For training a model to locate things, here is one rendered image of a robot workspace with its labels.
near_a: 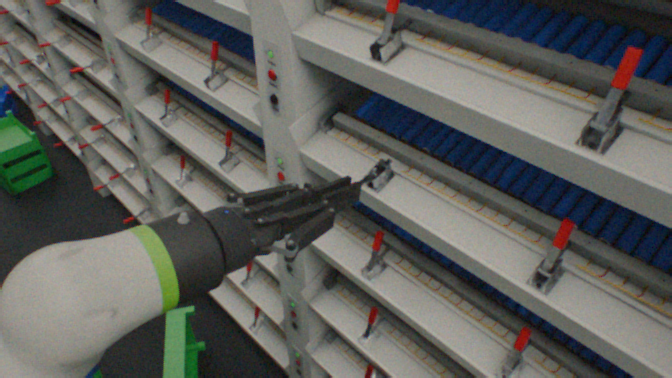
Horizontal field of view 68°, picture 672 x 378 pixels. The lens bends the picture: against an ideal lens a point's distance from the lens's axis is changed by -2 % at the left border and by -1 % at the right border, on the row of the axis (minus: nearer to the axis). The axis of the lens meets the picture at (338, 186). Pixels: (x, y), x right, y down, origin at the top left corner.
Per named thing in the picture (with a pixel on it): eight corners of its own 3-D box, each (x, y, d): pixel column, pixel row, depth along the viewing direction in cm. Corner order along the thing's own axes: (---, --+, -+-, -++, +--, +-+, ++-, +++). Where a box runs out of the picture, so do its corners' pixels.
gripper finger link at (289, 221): (251, 217, 57) (258, 224, 57) (326, 193, 64) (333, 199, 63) (250, 245, 59) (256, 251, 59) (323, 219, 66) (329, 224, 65)
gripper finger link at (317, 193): (313, 210, 67) (309, 207, 67) (349, 195, 72) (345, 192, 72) (315, 191, 65) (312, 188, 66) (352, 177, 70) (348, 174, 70)
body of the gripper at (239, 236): (185, 254, 59) (249, 228, 65) (226, 294, 54) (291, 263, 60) (184, 201, 55) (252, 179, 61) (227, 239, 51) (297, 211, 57)
